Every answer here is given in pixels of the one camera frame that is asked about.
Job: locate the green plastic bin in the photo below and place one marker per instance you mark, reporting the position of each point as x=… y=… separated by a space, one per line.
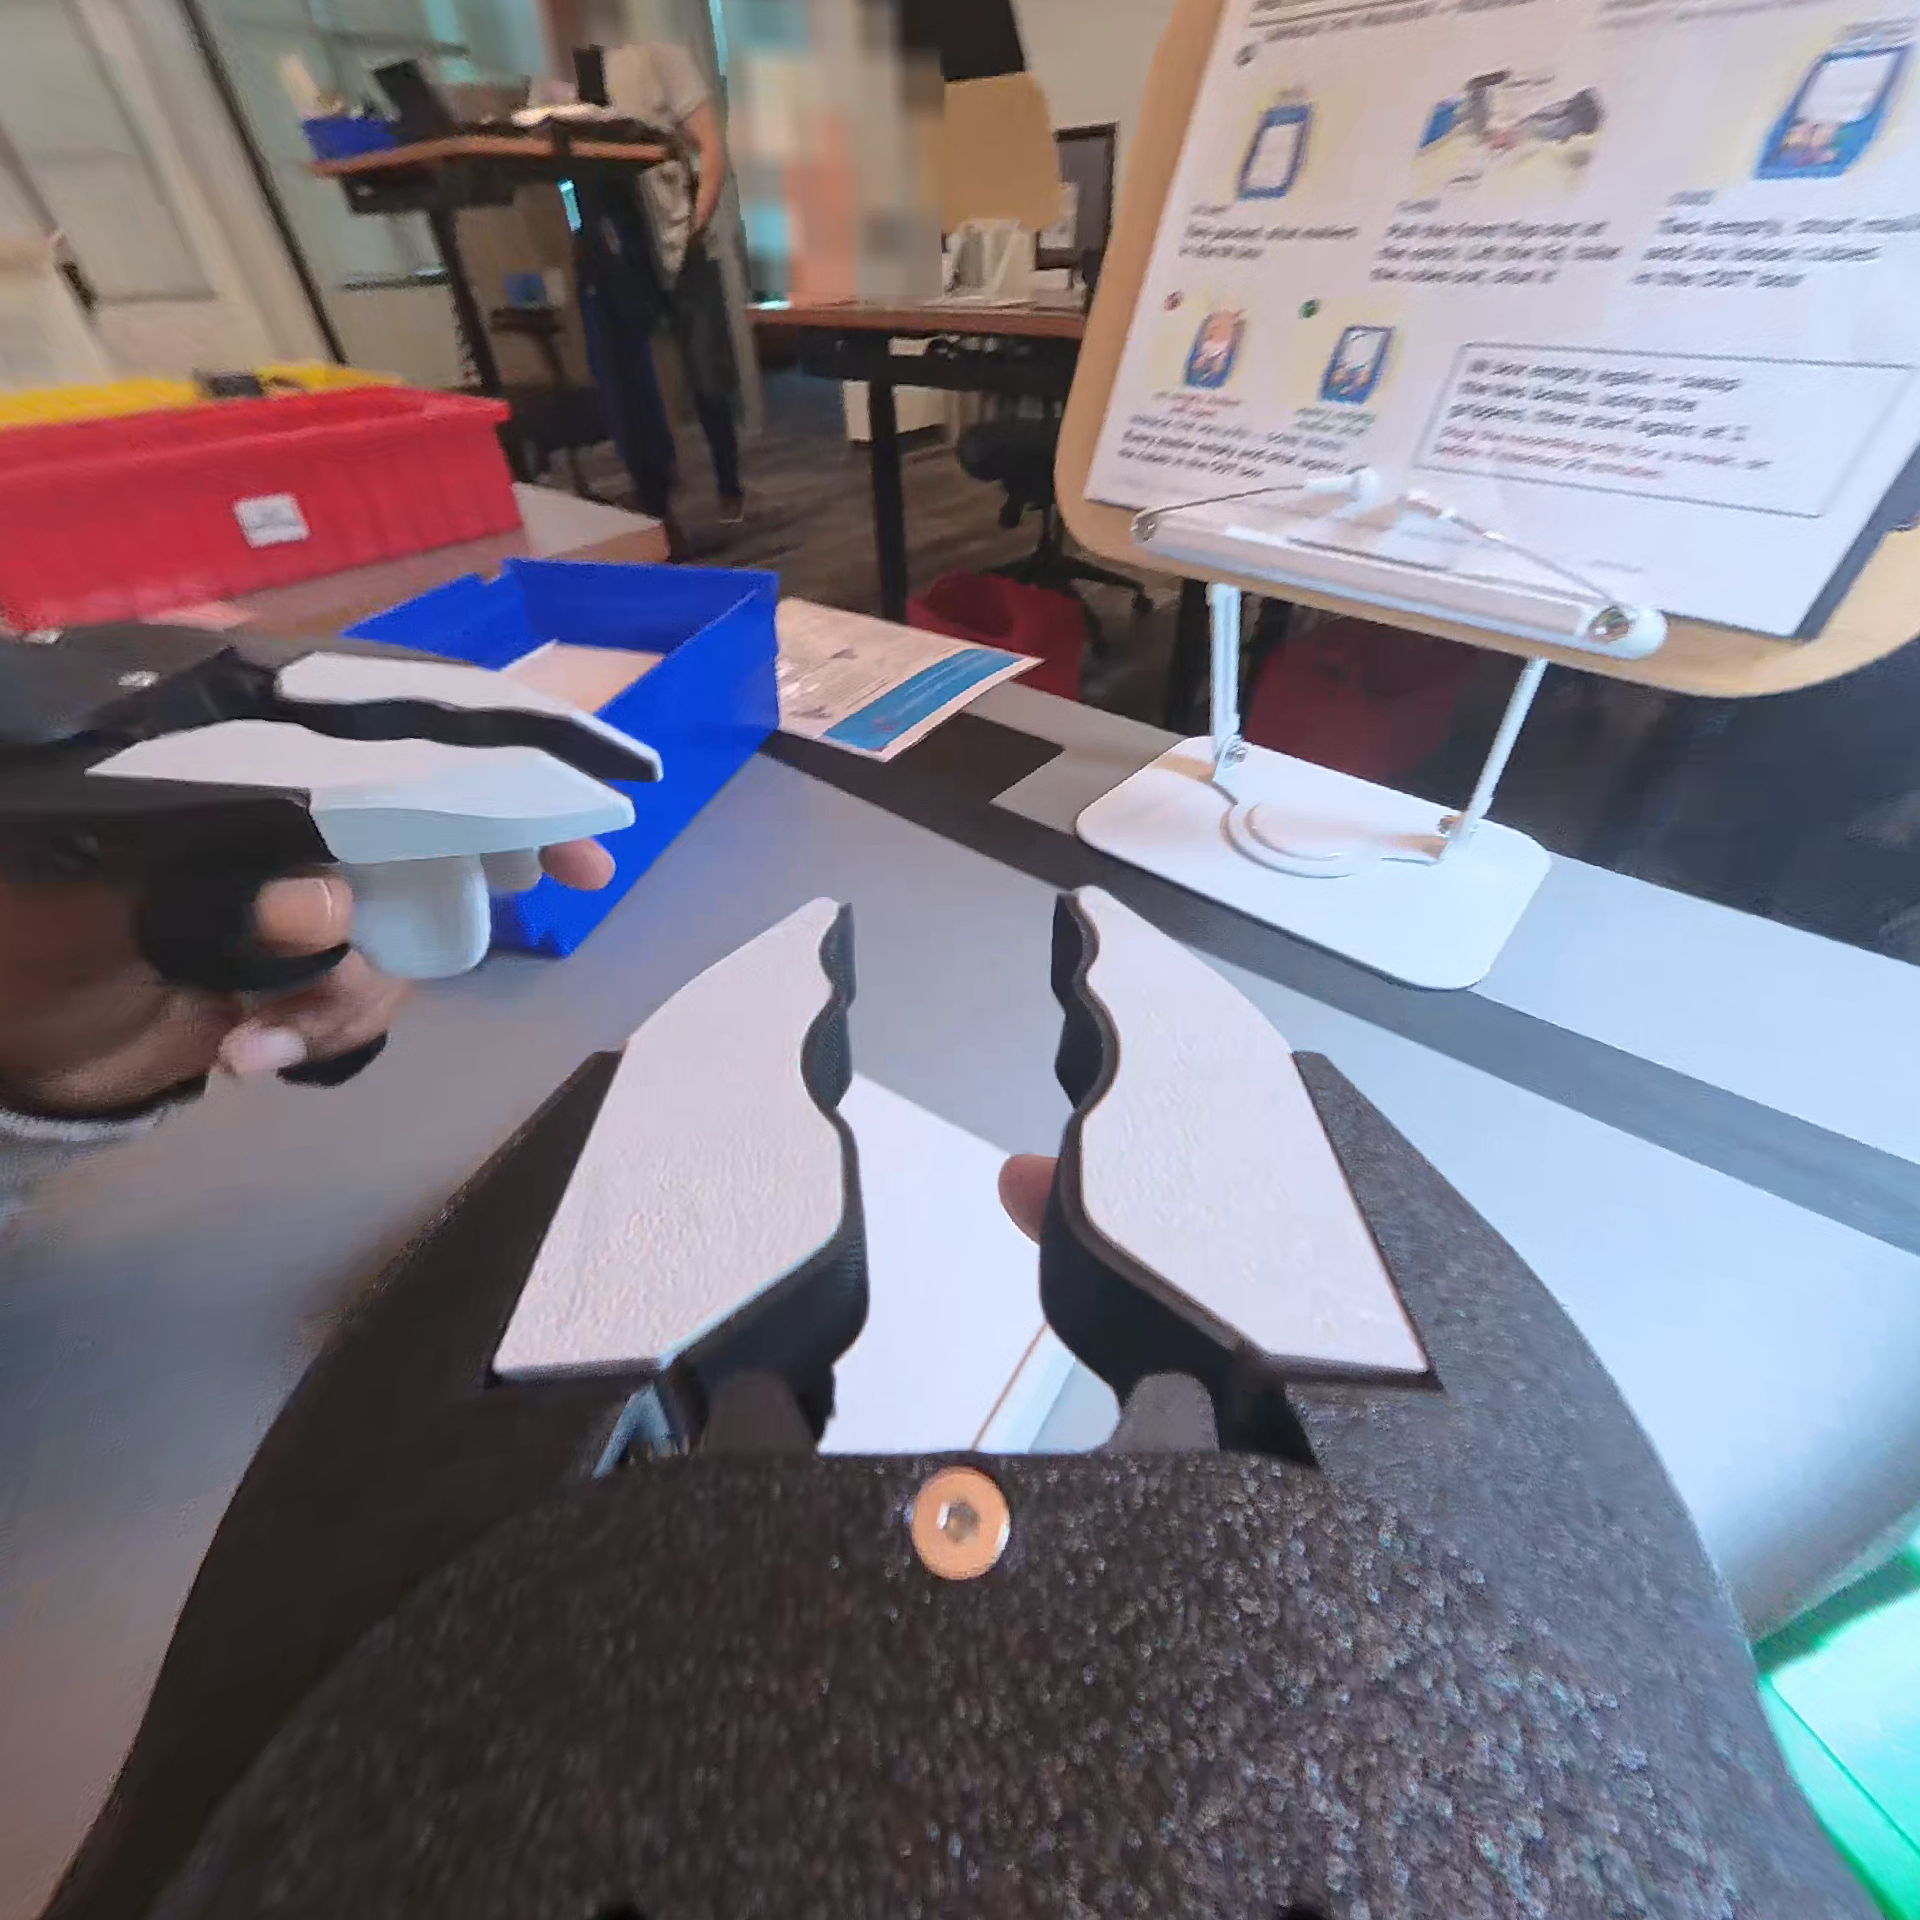
x=1861 y=1723

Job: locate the small blue bin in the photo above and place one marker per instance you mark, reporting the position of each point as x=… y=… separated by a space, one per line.
x=344 y=137

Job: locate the yellow plastic bin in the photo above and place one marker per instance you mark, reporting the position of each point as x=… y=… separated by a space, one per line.
x=89 y=403

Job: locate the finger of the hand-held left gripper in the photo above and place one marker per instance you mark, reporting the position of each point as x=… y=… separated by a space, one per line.
x=436 y=699
x=421 y=802

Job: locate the white door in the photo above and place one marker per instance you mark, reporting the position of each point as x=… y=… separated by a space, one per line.
x=135 y=179

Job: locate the instruction sheet on stand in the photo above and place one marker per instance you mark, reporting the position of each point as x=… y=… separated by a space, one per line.
x=1350 y=887

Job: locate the dark wooden table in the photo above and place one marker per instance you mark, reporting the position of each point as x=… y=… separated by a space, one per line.
x=900 y=324

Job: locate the red plastic bin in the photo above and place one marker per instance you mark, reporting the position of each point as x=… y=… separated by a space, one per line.
x=150 y=480

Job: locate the brown cardboard box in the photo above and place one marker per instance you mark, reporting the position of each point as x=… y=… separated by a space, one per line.
x=931 y=1273

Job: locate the blue plastic bin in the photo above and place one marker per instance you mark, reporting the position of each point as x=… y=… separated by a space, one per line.
x=705 y=704

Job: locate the black office chair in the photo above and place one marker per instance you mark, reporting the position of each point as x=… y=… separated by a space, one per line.
x=1021 y=465

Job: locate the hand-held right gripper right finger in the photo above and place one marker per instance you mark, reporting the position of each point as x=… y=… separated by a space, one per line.
x=1229 y=1169

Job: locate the black monitor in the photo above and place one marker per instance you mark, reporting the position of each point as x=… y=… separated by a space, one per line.
x=1083 y=195

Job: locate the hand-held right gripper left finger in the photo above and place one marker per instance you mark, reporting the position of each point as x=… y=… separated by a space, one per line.
x=705 y=1185

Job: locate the red container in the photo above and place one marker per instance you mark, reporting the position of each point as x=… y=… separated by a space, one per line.
x=989 y=625
x=1350 y=684

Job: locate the person's right hand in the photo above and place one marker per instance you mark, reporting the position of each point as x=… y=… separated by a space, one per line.
x=1028 y=1193

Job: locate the person's left hand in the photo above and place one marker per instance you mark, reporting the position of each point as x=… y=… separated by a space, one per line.
x=89 y=1006

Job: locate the white mailer box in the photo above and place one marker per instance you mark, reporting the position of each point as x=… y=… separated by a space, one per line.
x=584 y=678

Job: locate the printed instruction sheet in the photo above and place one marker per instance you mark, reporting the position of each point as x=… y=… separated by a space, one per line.
x=1575 y=300

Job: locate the paper leaflet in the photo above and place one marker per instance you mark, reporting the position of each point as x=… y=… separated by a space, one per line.
x=900 y=674

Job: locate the wooden-top standing desk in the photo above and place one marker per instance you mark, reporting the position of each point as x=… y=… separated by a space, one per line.
x=496 y=149

